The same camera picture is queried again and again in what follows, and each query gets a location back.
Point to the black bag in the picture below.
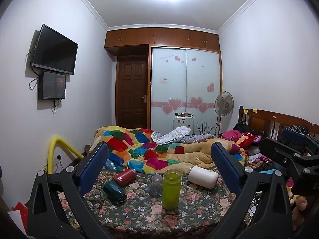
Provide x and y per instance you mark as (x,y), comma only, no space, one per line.
(241,127)

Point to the green bottle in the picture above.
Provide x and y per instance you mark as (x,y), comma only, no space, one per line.
(171,191)

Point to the grey checked quilt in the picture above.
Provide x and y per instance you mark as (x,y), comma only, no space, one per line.
(179,134)

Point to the colourful patchwork blanket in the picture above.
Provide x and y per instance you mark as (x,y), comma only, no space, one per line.
(139,151)

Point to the brown wooden door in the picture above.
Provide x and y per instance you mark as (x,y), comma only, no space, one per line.
(132,92)

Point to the white thermos bottle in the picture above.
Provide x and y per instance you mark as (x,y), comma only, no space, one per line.
(203,178)

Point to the person's right hand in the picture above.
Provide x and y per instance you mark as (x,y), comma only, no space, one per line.
(302,209)

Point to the red thermos bottle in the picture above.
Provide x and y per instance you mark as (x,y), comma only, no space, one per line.
(123,177)

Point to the wooden overhead cabinet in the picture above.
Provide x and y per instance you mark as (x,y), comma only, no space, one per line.
(162,36)

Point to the polka dot bag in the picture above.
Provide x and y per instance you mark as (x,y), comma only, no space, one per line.
(298,129)

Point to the red plush toy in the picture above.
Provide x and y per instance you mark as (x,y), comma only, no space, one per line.
(248,139)

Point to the dried twigs bunch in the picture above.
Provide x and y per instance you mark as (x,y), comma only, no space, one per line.
(205,129)

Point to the dark green cup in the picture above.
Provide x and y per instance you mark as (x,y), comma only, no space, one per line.
(115,191)

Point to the small wall monitor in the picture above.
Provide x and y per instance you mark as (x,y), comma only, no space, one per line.
(51,86)

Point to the yellow plush toy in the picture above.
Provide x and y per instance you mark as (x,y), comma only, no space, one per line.
(291,191)

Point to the red box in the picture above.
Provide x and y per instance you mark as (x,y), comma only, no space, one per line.
(21,209)

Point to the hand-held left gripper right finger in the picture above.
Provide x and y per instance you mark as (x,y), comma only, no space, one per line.
(226,169)

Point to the pink cloth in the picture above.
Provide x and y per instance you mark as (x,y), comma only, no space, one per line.
(229,135)

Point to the sliding wardrobe with hearts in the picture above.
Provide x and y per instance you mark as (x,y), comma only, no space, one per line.
(185,84)

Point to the clear glass cup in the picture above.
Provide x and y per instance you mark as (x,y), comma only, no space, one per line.
(156,185)

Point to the floral tablecloth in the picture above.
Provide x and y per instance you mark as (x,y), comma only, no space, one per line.
(139,214)

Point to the blue cloth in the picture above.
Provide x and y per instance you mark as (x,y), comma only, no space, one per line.
(112,164)

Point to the yellow foam pipe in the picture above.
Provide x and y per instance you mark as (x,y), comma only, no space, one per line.
(63,144)

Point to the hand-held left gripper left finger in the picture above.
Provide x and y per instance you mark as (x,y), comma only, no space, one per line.
(93,169)

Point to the wall-mounted television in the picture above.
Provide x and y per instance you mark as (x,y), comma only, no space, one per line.
(54,51)

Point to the standing fan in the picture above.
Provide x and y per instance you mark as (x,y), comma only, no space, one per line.
(224,103)

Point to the small white cabinet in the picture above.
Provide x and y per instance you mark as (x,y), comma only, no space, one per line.
(184,124)

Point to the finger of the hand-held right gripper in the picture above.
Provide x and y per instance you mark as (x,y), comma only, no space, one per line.
(294,140)
(270,147)

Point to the wooden bed headboard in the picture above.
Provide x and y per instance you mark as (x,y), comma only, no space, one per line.
(266,120)

